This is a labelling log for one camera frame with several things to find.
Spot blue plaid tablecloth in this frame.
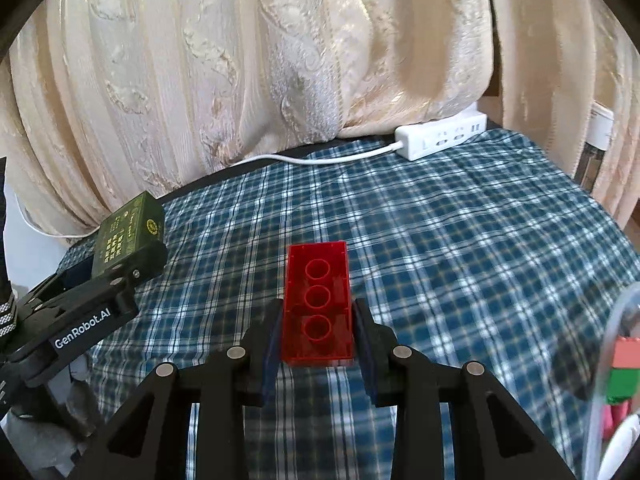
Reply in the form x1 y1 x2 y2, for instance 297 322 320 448
60 127 640 480

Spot red toy block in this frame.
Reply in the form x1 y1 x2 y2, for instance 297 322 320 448
281 241 357 367

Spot cream patterned curtain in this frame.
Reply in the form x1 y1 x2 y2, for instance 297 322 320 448
492 0 640 226
0 0 501 238

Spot white power cable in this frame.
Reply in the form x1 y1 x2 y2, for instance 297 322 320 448
15 141 401 238

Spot white power strip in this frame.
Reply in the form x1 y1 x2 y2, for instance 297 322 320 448
395 112 488 162

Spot pink and green toy block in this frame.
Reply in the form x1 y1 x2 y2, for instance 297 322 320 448
606 337 640 405

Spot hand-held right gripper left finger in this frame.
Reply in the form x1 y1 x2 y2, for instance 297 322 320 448
65 297 286 480

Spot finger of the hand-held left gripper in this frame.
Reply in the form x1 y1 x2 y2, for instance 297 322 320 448
92 242 169 292
27 259 98 306

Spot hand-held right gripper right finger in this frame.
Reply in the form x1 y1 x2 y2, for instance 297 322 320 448
352 297 576 480

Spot dark green printed box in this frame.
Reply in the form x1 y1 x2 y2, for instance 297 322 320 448
90 191 168 278

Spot person's left hand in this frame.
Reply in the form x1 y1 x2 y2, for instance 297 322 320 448
5 355 98 478

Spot white tower heater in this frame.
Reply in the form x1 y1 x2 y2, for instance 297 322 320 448
574 102 616 192

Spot clear plastic bowl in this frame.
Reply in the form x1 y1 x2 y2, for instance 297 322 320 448
582 280 640 480

